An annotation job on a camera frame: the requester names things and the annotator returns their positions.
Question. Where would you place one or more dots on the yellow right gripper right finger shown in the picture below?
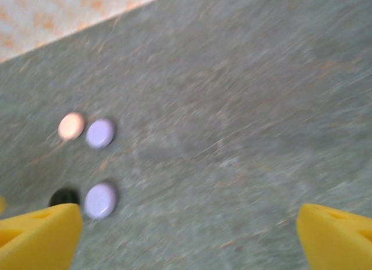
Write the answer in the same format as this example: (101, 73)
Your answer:
(337, 241)

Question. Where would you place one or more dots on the black earbud charging case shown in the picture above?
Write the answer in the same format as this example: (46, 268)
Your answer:
(64, 196)

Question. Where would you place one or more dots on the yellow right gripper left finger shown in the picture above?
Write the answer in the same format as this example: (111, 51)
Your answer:
(35, 241)

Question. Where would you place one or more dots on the pink earbud charging case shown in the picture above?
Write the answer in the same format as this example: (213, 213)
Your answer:
(71, 126)

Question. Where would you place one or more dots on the purple earbud charging case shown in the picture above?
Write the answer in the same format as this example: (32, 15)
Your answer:
(100, 134)
(101, 200)

